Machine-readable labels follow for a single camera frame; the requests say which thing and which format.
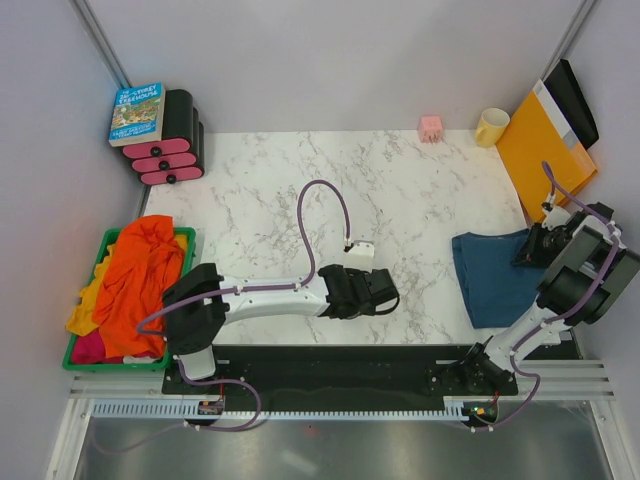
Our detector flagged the white slotted cable duct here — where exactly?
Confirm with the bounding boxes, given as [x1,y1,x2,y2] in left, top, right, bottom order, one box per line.
[91,399,499,421]

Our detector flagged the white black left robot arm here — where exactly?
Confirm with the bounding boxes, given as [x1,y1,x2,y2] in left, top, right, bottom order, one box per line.
[161,263,400,393]

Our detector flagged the yellow t shirt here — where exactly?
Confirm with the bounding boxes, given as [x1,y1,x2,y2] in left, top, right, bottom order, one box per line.
[65,258,110,337]

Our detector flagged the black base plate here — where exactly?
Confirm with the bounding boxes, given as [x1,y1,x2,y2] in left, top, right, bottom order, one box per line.
[162,345,518,410]

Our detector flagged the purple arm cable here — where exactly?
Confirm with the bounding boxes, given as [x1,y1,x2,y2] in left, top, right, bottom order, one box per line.
[135,179,354,386]
[509,160,626,374]

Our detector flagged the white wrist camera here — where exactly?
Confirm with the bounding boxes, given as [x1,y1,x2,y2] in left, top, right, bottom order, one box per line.
[541,202,571,231]
[343,240,375,272]

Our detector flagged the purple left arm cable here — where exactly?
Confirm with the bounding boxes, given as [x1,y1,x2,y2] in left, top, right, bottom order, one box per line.
[135,179,354,386]

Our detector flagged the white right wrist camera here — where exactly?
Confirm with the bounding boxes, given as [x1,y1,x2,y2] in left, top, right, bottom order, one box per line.
[541,202,571,231]

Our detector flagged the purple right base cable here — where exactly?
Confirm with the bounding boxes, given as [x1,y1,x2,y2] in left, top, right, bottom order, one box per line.
[462,369,541,434]

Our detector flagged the blue t shirt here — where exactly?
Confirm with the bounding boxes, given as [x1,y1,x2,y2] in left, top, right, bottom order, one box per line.
[451,230,545,329]

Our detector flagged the orange t shirt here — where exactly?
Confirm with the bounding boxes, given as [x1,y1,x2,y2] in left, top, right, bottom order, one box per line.
[92,215,185,358]

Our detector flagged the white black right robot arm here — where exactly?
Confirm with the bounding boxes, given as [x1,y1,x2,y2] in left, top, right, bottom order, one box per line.
[441,202,639,394]

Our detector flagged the yellow mug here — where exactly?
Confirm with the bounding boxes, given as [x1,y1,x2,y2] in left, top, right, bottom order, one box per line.
[474,107,511,148]

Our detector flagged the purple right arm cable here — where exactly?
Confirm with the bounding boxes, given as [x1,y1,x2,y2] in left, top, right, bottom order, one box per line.
[509,160,626,374]

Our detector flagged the treehouse paperback book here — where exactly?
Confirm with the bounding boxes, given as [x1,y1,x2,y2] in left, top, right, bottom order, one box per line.
[108,83,166,148]

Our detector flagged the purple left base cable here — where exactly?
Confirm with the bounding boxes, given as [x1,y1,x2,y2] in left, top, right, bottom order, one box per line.
[89,377,264,455]

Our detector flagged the green plastic crate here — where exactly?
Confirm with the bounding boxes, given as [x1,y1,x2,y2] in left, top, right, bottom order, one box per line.
[61,227,196,373]

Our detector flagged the black pink drawer unit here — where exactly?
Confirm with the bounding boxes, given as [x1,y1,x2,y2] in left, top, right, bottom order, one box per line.
[121,89,205,186]

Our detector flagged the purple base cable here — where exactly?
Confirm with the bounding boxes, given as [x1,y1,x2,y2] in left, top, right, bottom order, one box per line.
[89,377,264,455]
[462,369,541,434]

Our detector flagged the orange folder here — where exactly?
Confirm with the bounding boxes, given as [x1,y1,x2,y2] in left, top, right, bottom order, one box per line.
[496,89,597,222]

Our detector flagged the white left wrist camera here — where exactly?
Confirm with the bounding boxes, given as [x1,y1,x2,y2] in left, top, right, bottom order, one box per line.
[343,240,375,272]

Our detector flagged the magenta t shirt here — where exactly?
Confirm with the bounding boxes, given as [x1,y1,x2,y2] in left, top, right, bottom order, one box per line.
[71,330,106,365]

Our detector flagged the white grey document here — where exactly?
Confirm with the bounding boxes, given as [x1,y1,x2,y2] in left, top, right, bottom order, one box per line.
[533,80,579,150]

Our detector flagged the pink cube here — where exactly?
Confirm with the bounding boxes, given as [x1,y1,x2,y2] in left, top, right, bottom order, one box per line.
[417,115,444,144]

